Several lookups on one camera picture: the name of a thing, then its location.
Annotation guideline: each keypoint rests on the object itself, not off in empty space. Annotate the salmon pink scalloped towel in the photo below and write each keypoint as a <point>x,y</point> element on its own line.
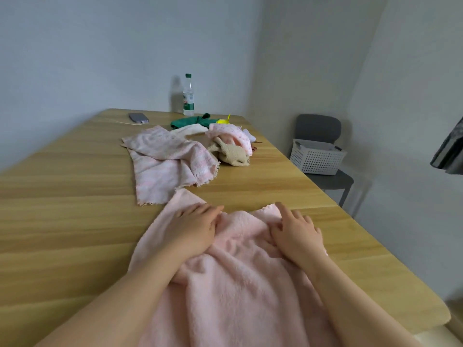
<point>246,299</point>

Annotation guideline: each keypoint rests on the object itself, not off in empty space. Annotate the small white towel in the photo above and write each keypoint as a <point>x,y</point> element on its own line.
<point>188,131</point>

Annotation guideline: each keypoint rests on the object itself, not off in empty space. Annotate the wooden table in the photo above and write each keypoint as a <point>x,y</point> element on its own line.
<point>54,220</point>

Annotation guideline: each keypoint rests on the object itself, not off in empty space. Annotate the grey smartphone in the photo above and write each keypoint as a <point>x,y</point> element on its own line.
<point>139,117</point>

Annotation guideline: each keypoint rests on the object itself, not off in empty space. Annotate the lilac dotted white cloth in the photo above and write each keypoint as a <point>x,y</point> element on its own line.
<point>249,135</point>

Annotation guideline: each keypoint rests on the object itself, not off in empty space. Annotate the pale pink towel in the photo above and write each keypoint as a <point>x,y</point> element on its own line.
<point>159,166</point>

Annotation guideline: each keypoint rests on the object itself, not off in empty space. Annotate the dark grey curtain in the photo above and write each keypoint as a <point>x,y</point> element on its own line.
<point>450,151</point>

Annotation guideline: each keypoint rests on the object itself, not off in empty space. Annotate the person's right forearm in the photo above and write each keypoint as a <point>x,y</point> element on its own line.
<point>358,310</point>

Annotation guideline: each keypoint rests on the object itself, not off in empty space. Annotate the pink dotted cloth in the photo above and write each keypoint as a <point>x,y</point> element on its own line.
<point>235,133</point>

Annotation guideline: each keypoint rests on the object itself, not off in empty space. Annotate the person's right hand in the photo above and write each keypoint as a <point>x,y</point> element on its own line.
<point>300,242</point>

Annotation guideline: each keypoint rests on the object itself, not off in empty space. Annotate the yellow cloth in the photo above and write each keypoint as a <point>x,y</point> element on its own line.
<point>223,121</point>

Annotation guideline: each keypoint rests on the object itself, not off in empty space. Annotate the clear green-label water bottle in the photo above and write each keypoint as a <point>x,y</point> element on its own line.
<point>188,99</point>

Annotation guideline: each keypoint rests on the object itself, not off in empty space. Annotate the grey chair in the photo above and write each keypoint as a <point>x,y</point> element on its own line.
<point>317,126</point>

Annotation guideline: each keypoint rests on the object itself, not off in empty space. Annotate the person's left hand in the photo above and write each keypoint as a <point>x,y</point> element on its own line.
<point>191,234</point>

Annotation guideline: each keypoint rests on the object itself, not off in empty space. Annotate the tan brown towel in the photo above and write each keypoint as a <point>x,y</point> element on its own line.
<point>233,157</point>

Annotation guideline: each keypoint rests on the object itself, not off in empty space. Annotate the white plastic basket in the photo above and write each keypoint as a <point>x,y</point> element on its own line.
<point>317,160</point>

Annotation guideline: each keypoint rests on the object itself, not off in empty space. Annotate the person's left forearm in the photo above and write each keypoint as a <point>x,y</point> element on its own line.
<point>115,307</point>

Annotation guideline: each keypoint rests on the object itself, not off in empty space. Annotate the green cloth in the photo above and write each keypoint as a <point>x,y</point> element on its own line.
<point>191,121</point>

